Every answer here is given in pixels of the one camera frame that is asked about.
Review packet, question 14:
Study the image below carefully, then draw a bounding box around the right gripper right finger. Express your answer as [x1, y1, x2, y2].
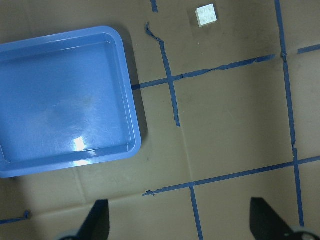
[249, 197, 294, 240]

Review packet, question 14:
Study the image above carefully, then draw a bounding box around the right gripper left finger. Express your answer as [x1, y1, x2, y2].
[75, 199, 110, 240]

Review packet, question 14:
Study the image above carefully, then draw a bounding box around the white block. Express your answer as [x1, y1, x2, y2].
[195, 3, 218, 28]

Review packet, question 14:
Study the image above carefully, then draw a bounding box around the brown paper table cover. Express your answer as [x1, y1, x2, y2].
[0, 0, 320, 240]

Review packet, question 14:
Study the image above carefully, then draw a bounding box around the blue plastic tray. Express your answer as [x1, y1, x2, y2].
[0, 26, 142, 178]

